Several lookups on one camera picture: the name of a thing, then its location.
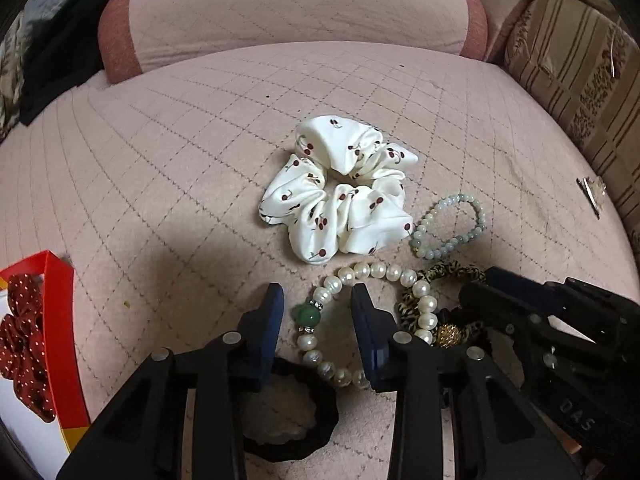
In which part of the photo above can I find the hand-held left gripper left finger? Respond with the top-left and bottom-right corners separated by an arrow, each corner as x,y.
56,282 -> 286,480

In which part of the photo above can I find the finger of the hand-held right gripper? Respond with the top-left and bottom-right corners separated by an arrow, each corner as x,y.
459,282 -> 606,361
484,266 -> 640,333

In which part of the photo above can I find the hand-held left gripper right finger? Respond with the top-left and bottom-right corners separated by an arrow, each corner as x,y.
350,282 -> 583,480

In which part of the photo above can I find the leopard print hair tie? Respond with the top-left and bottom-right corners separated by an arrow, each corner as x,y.
397,260 -> 488,348

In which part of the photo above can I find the pearl bracelet with green bead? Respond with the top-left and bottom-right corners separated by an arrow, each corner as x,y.
295,261 -> 436,390

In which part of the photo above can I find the pale jade bead bracelet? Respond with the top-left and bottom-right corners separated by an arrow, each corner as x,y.
409,194 -> 488,260

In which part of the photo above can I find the white cherry print scrunchie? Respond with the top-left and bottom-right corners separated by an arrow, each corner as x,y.
258,115 -> 420,266

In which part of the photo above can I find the thick black hair tie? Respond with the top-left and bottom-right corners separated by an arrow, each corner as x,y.
240,357 -> 341,465

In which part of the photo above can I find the red cardboard box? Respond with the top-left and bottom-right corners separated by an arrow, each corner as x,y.
0,250 -> 93,466

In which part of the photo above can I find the small metal hair clip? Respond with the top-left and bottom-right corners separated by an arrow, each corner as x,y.
576,176 -> 608,218

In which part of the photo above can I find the striped beige sofa cushion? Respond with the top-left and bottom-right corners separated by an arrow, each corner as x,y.
502,0 -> 640,246

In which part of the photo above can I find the red polka dot scrunchie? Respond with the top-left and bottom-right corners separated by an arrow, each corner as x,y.
0,272 -> 57,423

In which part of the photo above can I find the pink bolster cushion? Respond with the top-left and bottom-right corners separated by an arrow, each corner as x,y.
97,0 -> 488,86

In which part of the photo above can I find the black cloth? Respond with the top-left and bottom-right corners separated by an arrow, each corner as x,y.
20,0 -> 126,126

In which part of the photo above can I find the floral beige blanket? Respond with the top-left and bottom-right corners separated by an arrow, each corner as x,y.
0,12 -> 33,138

